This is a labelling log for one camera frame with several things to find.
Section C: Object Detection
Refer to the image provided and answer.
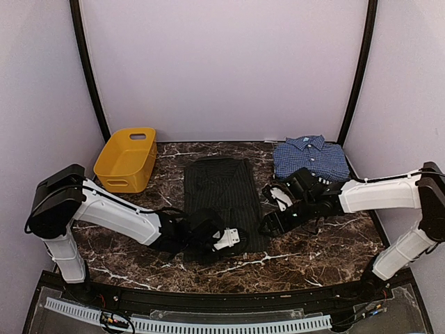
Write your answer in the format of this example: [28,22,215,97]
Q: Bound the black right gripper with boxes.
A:
[258,196,316,237]

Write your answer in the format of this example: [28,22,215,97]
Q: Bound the black pinstriped long sleeve shirt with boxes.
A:
[183,157,270,257]

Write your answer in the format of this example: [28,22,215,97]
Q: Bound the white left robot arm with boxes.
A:
[24,164,229,303]

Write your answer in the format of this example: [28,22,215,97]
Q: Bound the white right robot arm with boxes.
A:
[259,161,444,302]

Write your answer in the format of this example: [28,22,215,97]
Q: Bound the blue checked folded shirt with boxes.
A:
[273,135,350,182]

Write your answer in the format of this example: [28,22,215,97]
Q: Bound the yellow plastic basket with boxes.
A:
[94,127,157,193]

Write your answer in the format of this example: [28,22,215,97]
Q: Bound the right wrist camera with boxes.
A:
[261,167,326,212]

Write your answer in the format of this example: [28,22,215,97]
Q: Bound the white slotted cable duct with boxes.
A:
[44,297,332,333]

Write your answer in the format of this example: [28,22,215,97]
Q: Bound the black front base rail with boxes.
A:
[22,269,433,333]

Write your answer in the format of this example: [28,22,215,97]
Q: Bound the black enclosure frame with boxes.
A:
[70,1,378,143]

